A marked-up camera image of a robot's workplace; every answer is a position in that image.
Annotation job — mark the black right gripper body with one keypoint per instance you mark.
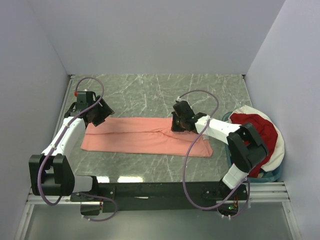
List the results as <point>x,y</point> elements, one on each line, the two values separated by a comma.
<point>177,123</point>

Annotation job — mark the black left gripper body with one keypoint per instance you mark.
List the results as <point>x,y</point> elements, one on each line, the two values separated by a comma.
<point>100,113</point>

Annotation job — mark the salmon pink t shirt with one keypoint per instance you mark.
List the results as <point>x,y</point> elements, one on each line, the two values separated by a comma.
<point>137,135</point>

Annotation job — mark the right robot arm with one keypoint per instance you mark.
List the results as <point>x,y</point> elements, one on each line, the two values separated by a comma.
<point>244,142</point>

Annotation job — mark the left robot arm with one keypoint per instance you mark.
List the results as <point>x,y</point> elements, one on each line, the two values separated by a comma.
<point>50,171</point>

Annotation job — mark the red t shirt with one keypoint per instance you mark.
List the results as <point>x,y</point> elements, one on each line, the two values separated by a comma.
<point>269,135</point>

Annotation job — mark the black base crossbar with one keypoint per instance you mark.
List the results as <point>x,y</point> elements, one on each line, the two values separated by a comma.
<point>120,196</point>

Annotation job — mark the teal rimmed laundry basket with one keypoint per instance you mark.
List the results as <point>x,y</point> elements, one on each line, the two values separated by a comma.
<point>264,177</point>

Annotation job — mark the aluminium frame rail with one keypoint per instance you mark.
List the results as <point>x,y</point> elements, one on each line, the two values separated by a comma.
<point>271,192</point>

